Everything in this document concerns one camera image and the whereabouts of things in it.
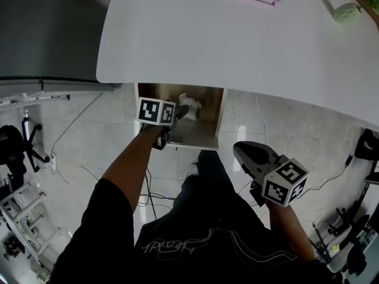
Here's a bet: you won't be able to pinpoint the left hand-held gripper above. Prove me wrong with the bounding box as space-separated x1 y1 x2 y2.
136 98 190 151

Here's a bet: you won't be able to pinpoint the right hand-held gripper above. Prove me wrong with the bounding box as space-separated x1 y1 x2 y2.
233 141 310 208

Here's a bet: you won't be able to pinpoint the white cloth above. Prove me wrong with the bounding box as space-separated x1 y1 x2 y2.
178 92 203 122

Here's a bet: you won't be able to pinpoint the white drawer with brown bottom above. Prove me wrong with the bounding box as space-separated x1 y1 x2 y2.
134 82 229 151

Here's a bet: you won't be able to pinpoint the person's right forearm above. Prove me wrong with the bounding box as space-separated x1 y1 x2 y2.
267 202 316 262

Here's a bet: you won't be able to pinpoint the person's left forearm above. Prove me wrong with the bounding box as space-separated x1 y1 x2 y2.
100 125 164 216

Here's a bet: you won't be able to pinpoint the person's black trousers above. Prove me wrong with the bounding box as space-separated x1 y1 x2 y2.
174 150 240 227

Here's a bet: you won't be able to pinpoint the white desk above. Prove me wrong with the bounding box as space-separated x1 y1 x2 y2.
95 0 379 130

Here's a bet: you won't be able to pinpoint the person's black printed shirt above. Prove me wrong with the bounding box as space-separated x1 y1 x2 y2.
49 177 344 284

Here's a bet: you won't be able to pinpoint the black bag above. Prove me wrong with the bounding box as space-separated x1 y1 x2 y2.
355 128 379 163

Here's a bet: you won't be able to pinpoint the black floor stand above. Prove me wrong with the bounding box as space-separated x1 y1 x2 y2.
307 161 379 275

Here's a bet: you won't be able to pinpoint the white metal shelf rack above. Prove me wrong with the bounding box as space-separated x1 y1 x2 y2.
0 92 72 108

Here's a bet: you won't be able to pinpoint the grey refrigerator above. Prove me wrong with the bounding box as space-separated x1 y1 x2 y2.
0 0 123 93

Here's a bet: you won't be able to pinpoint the pale green vase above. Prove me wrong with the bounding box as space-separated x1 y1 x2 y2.
314 0 362 24

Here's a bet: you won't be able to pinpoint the black office chair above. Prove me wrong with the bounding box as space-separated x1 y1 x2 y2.
0 124 52 191

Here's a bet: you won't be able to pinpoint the thick white cable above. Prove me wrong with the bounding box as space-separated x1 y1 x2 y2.
253 92 269 145

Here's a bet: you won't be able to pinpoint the black cable with adapter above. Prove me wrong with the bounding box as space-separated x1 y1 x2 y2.
307 153 355 191

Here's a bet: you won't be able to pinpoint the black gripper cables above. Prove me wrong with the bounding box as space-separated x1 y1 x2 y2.
138 169 179 220

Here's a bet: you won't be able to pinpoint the long black floor cable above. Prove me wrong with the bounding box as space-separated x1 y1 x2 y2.
52 92 105 157

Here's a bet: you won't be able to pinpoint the thin white floor cable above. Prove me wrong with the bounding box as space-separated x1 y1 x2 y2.
54 165 103 185

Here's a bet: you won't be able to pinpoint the white low frame rack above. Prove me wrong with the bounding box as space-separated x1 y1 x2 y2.
0 181 62 281

